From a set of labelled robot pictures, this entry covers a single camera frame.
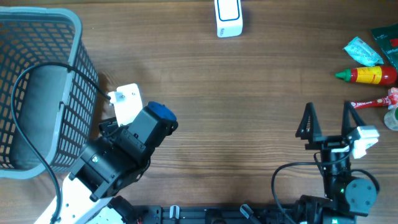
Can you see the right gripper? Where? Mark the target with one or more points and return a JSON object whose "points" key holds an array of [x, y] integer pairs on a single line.
{"points": [[326, 142]]}

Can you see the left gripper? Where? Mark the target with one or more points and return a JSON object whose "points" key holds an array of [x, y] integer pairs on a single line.
{"points": [[109, 126]]}

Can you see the red sachet pack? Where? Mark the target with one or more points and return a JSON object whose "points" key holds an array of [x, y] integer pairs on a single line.
{"points": [[381, 102]]}

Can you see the green lid jar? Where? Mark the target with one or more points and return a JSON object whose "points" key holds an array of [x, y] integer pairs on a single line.
{"points": [[390, 119]]}

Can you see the sriracha bottle green cap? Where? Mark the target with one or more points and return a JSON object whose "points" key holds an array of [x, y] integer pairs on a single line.
{"points": [[377, 75]]}

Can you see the red white tissue packet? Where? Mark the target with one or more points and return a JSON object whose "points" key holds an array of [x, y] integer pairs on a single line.
{"points": [[394, 93]]}

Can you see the mint green wipes packet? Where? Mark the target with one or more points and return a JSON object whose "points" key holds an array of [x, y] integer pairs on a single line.
{"points": [[361, 52]]}

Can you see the green 3M gloves packet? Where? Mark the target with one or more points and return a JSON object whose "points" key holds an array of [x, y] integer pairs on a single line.
{"points": [[386, 38]]}

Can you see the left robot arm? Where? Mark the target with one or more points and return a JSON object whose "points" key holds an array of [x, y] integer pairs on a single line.
{"points": [[108, 164]]}

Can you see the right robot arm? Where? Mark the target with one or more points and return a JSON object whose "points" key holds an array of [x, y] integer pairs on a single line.
{"points": [[346, 196]]}

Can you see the white barcode scanner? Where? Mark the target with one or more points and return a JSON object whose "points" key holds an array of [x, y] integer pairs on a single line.
{"points": [[229, 18]]}

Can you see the grey plastic mesh basket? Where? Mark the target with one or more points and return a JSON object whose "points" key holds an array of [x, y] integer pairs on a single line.
{"points": [[48, 90]]}

